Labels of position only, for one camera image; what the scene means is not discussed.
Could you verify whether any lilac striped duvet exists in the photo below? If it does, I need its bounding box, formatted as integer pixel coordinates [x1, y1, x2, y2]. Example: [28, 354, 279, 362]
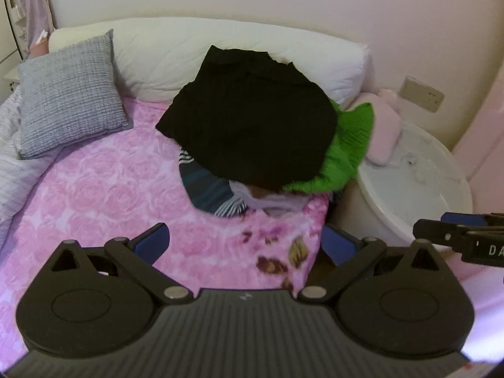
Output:
[0, 87, 61, 246]

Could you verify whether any green knitted garment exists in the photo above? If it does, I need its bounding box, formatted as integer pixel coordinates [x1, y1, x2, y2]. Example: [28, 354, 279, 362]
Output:
[283, 99, 374, 194]

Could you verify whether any long white pillow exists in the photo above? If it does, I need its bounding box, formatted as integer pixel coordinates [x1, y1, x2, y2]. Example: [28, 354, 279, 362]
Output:
[49, 17, 370, 107]

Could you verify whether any hanging lilac cloth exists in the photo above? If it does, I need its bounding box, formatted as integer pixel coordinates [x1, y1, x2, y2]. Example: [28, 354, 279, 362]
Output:
[20, 0, 55, 48]

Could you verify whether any black garment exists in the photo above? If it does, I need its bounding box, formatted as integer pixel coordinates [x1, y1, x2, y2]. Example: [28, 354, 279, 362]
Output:
[156, 46, 337, 190]

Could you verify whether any pink rose blanket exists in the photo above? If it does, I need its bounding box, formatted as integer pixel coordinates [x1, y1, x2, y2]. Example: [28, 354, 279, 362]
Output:
[1, 99, 328, 367]

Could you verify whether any white garment under pile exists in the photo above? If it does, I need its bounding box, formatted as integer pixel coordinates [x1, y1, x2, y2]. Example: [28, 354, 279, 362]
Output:
[229, 181, 312, 217]

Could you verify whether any beige wall socket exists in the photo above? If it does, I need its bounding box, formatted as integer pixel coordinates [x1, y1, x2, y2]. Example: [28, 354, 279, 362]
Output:
[398, 76, 445, 113]

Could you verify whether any pink plush toy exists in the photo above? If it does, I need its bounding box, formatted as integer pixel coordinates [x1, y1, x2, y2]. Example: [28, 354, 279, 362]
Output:
[349, 89, 402, 166]

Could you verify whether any grey checked cushion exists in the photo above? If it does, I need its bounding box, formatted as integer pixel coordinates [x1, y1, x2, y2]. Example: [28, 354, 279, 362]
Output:
[19, 30, 132, 160]

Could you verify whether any blue striped garment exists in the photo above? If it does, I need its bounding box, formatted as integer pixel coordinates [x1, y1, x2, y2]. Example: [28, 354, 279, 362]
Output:
[179, 149, 248, 218]

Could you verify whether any round white side table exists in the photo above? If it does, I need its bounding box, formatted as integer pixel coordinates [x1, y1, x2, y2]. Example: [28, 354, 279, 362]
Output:
[334, 122, 473, 247]

